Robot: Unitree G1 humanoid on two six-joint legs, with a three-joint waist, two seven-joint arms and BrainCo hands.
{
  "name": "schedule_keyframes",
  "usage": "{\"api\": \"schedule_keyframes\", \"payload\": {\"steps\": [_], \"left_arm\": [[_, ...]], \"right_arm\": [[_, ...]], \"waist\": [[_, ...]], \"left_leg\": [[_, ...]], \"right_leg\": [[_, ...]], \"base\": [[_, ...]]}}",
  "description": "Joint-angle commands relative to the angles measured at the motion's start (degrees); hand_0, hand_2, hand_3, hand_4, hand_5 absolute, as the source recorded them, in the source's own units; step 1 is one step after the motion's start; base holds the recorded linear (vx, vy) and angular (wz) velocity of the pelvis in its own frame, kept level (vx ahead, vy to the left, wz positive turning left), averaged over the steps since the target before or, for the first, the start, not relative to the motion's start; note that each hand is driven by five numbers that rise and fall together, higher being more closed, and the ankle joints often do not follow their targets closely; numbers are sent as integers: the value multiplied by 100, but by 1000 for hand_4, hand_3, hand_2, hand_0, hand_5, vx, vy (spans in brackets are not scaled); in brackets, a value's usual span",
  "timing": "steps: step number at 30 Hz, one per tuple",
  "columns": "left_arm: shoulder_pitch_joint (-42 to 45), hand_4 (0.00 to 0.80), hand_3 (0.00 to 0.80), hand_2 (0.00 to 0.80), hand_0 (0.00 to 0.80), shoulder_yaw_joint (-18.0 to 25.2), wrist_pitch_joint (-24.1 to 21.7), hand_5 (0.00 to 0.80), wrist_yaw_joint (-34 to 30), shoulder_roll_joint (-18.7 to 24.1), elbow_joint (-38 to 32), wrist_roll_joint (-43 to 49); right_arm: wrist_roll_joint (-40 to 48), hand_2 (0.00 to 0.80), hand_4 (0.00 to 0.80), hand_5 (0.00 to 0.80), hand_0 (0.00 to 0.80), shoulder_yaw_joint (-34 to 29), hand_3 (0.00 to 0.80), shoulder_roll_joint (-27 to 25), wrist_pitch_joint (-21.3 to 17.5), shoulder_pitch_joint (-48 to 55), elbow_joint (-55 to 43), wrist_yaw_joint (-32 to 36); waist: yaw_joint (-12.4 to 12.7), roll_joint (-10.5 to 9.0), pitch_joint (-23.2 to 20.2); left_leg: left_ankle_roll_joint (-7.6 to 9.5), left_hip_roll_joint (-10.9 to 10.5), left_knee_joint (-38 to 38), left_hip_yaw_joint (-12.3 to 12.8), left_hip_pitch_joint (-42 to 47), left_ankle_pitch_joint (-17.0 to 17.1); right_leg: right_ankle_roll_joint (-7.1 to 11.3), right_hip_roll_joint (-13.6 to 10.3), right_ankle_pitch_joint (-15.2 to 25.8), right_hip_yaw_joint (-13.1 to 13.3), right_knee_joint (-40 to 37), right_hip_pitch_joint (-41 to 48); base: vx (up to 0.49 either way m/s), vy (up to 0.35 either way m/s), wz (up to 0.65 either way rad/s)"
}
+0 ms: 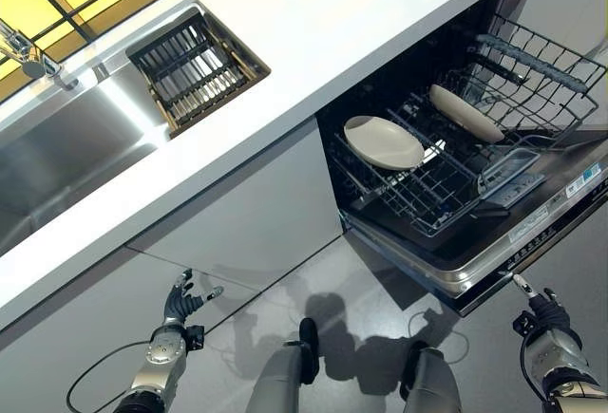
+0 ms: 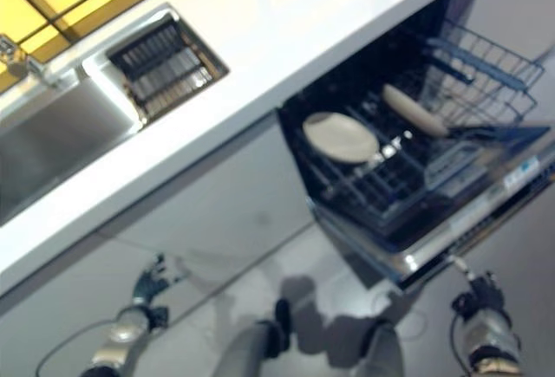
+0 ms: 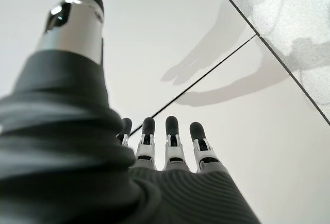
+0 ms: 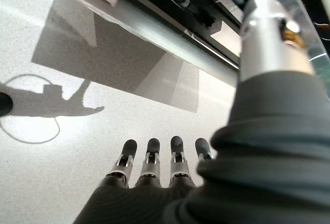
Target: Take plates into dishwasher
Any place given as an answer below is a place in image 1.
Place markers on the stainless steel sink basin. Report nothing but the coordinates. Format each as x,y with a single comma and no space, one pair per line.
62,147

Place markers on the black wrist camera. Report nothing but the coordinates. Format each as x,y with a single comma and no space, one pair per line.
195,337
524,324

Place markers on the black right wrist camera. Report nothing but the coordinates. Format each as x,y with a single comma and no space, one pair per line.
524,324

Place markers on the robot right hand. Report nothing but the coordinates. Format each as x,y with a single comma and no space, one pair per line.
551,315

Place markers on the black dish drying rack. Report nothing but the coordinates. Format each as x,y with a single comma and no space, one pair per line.
190,71

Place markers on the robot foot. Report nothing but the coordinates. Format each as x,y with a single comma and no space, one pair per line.
309,346
411,365

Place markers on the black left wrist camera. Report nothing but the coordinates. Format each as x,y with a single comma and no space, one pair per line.
195,337

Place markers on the small cream round plate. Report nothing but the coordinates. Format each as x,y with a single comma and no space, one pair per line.
385,142

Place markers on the grey dishwasher door dispenser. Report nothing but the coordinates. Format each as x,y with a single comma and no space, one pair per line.
510,178

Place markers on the large cream round plate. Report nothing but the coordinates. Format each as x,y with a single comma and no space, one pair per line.
468,114

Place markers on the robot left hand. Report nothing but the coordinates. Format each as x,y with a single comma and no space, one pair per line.
179,306

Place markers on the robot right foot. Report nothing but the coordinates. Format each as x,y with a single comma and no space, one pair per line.
411,365

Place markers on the wide white cabinet door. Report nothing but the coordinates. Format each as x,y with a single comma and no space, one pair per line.
71,337

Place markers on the narrow white cabinet door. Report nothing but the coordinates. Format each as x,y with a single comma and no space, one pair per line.
247,223

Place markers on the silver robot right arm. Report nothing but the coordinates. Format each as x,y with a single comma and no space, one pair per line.
565,365

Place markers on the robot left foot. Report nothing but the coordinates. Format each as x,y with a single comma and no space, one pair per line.
309,346

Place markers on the white robot left leg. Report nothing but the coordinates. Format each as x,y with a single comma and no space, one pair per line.
275,380

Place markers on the chrome gooseneck kitchen faucet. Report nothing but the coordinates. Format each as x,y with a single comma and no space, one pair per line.
28,57

